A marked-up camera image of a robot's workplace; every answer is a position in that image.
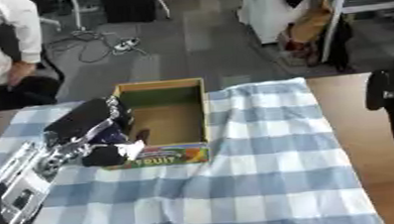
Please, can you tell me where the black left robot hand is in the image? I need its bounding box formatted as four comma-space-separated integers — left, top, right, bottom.
40, 93, 148, 171

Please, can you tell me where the dark purple toy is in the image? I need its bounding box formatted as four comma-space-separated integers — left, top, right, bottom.
94, 122, 134, 146

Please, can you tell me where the tan cardboard box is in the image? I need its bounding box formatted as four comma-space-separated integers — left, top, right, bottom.
96, 76, 214, 171

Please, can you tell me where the person's hand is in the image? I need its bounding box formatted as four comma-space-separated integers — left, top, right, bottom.
6, 59, 40, 87

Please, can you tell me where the white power strip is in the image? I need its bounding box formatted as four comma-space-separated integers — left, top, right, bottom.
112, 37, 144, 54

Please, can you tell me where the black bag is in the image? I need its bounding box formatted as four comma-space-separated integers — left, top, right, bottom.
321, 16, 358, 74

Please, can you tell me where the white stand leg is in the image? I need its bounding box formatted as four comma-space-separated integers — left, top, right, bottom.
152, 0, 173, 21
67, 0, 87, 32

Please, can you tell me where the black case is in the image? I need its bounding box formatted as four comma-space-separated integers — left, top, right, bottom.
99, 0, 162, 27

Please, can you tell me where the white metal rack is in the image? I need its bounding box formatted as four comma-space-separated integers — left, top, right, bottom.
314, 0, 394, 63

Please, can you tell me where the brown paper bag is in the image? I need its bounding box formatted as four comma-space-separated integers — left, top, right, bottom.
282, 0, 338, 46

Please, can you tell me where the white bag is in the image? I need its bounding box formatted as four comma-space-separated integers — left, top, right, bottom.
234, 0, 321, 47

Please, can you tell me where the grey floor cable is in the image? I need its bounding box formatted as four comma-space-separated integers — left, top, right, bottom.
46, 25, 150, 66

